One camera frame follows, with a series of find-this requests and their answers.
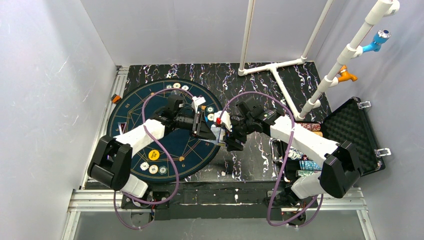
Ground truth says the yellow chip stack in case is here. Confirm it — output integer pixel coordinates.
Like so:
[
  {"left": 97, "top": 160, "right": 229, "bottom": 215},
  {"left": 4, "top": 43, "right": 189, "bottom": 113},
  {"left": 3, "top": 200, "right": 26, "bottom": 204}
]
[{"left": 313, "top": 131, "right": 323, "bottom": 137}]

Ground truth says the red chip stack in case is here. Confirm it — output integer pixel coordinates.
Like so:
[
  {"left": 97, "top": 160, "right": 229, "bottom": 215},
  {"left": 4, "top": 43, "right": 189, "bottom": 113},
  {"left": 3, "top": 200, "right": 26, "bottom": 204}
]
[{"left": 298, "top": 122, "right": 321, "bottom": 132}]

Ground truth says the green chip mat bottom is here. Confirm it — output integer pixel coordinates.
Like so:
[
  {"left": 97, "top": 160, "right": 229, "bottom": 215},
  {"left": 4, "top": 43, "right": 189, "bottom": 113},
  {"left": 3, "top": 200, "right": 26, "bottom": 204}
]
[{"left": 158, "top": 166, "right": 168, "bottom": 175}]

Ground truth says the yellow dealer button disc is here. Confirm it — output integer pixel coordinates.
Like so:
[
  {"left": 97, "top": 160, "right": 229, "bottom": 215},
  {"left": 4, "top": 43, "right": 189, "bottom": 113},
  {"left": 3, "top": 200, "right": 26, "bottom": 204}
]
[{"left": 148, "top": 149, "right": 161, "bottom": 161}]

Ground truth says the playing card deck box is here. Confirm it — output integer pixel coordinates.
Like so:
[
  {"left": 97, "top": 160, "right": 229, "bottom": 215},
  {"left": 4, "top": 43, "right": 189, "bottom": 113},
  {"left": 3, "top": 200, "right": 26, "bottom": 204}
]
[{"left": 211, "top": 125, "right": 226, "bottom": 146}]

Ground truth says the orange clip on rail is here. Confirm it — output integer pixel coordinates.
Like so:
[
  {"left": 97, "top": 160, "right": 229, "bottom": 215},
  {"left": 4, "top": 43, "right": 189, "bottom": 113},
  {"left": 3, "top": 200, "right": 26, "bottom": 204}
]
[{"left": 110, "top": 94, "right": 122, "bottom": 104}]

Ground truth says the blue chip stack in case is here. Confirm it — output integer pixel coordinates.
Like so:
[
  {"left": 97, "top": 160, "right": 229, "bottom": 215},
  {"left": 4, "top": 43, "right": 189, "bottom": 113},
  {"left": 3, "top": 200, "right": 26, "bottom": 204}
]
[{"left": 299, "top": 160, "right": 322, "bottom": 171}]

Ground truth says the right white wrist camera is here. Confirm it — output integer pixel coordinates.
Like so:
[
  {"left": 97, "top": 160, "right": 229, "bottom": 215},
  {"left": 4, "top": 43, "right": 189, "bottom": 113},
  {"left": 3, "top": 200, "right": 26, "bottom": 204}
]
[{"left": 213, "top": 110, "right": 232, "bottom": 132}]

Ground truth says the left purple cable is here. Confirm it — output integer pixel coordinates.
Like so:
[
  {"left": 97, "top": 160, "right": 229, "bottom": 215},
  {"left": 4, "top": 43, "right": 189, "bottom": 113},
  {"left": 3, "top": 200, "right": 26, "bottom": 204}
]
[{"left": 113, "top": 88, "right": 200, "bottom": 231}]

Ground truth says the purple cable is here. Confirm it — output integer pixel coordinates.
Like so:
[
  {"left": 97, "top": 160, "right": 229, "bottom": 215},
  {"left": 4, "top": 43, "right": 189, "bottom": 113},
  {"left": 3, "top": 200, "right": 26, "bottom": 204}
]
[
  {"left": 113, "top": 88, "right": 200, "bottom": 231},
  {"left": 220, "top": 91, "right": 324, "bottom": 227}
]

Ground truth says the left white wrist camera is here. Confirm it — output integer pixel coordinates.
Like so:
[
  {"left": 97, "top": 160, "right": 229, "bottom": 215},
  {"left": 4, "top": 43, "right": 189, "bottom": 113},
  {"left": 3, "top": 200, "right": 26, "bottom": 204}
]
[{"left": 191, "top": 96, "right": 206, "bottom": 112}]

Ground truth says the aluminium rail frame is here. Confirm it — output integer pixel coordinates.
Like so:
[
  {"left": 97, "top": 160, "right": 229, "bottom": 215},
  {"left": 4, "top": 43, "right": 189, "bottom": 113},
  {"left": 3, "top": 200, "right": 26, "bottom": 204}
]
[{"left": 61, "top": 65, "right": 379, "bottom": 240}]

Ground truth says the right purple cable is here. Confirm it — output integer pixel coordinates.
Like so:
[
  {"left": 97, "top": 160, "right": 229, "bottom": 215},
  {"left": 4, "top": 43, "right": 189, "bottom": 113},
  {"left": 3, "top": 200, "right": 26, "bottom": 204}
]
[{"left": 220, "top": 91, "right": 324, "bottom": 227}]

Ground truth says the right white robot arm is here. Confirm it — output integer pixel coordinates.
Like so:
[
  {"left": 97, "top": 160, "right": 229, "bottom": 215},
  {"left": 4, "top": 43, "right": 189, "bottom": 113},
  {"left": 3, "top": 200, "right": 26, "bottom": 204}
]
[{"left": 214, "top": 97, "right": 363, "bottom": 200}]

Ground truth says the white chip stack in case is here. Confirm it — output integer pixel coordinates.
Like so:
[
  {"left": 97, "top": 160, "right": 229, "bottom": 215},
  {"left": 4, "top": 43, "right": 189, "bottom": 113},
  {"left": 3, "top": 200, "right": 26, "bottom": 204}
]
[{"left": 288, "top": 149, "right": 304, "bottom": 161}]

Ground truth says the white pvc pipe frame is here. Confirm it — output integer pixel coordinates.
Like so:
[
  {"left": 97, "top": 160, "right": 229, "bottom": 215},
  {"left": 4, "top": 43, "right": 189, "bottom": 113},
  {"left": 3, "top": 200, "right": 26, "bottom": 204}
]
[{"left": 237, "top": 0, "right": 401, "bottom": 121}]

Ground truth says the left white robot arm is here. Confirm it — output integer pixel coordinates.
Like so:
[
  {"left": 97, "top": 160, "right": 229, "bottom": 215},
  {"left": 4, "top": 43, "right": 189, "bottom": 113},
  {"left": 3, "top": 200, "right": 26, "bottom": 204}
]
[{"left": 87, "top": 94, "right": 215, "bottom": 200}]

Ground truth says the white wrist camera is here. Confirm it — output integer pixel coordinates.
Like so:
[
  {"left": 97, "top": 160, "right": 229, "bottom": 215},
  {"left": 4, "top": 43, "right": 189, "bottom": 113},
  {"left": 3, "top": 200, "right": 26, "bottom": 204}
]
[
  {"left": 213, "top": 110, "right": 232, "bottom": 132},
  {"left": 191, "top": 96, "right": 206, "bottom": 112}
]

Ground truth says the white chip mat bottom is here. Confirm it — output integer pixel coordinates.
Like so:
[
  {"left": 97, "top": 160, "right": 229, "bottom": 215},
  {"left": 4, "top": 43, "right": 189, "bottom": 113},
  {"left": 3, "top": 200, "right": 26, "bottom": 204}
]
[{"left": 140, "top": 162, "right": 150, "bottom": 171}]

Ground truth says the black poker chip case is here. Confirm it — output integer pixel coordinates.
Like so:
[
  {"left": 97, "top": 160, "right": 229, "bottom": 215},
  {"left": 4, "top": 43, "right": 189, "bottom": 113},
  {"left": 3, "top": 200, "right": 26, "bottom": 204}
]
[{"left": 283, "top": 97, "right": 391, "bottom": 182}]

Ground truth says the round dark blue poker mat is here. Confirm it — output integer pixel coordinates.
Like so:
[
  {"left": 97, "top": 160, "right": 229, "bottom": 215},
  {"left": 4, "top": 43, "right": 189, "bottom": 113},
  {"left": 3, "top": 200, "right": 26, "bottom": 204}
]
[{"left": 106, "top": 78, "right": 222, "bottom": 183}]

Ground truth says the yellow chip mat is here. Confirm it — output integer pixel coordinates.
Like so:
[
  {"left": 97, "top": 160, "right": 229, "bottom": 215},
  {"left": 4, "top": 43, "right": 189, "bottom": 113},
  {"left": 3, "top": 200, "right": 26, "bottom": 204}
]
[
  {"left": 207, "top": 113, "right": 215, "bottom": 122},
  {"left": 148, "top": 164, "right": 159, "bottom": 175},
  {"left": 173, "top": 82, "right": 181, "bottom": 89}
]

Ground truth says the yellow chip mat bottom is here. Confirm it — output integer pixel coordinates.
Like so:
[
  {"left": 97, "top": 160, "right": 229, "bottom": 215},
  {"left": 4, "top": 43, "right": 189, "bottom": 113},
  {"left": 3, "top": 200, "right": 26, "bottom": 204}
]
[{"left": 148, "top": 164, "right": 159, "bottom": 175}]

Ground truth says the yellow chip mat top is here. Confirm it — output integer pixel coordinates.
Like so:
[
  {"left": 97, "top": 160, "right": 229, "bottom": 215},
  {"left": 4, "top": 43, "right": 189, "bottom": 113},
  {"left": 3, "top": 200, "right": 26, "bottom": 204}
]
[{"left": 173, "top": 82, "right": 181, "bottom": 89}]

